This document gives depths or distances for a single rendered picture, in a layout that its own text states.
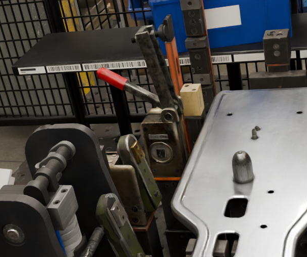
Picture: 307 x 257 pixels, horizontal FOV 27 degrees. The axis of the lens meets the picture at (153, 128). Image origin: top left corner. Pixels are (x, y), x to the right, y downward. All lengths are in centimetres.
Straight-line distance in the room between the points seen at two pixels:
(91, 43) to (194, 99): 52
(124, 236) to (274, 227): 21
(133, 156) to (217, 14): 55
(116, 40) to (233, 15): 34
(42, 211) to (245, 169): 38
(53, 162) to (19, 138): 285
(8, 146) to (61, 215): 284
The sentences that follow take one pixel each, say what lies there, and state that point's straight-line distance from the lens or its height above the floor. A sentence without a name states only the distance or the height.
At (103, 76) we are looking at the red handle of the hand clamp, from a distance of 114.
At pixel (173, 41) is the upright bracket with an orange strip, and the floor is 115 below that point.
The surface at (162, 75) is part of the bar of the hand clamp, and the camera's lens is 109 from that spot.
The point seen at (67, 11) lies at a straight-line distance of 302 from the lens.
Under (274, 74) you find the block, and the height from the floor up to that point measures 100.
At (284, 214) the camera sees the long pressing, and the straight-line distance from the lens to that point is 94.
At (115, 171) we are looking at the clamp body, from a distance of 99.
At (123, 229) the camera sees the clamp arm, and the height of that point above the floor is 105.
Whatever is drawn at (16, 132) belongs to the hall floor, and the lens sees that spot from 373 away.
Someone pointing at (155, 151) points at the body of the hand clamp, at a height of 99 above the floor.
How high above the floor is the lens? 156
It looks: 27 degrees down
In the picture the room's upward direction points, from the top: 12 degrees counter-clockwise
